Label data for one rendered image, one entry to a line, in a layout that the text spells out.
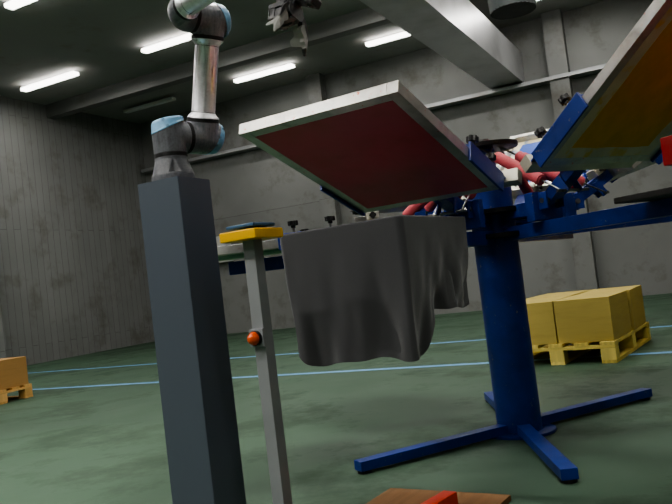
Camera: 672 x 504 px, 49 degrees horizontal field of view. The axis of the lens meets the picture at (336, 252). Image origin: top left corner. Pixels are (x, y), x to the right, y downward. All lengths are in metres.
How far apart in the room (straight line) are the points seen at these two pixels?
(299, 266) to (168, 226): 0.51
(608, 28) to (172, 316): 10.80
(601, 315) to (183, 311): 3.52
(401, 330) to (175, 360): 0.84
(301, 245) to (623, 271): 10.20
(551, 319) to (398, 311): 3.43
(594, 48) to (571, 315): 7.69
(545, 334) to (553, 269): 6.90
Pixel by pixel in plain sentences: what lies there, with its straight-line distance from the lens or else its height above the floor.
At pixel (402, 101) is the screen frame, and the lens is 2.17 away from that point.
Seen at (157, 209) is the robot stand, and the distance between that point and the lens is 2.62.
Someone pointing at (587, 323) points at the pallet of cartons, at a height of 0.28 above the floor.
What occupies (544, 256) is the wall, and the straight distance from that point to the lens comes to 12.44.
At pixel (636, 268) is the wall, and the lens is 12.26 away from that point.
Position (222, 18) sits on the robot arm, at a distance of 2.77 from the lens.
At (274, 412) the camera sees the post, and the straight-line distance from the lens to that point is 2.11.
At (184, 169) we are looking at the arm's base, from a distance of 2.64.
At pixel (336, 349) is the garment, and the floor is 0.57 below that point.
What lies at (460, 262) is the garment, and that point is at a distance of 2.50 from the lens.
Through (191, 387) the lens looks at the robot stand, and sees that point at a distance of 2.58.
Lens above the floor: 0.78
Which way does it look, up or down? 2 degrees up
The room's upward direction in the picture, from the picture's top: 7 degrees counter-clockwise
